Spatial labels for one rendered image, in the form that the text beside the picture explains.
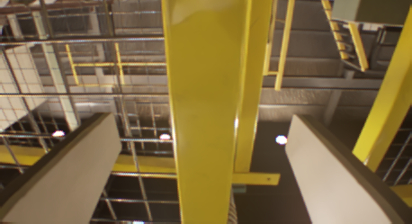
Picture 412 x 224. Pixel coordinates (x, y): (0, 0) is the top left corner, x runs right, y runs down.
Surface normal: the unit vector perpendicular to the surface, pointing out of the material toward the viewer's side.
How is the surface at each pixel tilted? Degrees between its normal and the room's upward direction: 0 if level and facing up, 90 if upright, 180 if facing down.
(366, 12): 90
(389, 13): 90
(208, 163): 90
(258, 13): 90
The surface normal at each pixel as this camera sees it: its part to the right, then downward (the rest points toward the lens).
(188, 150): -0.01, 0.48
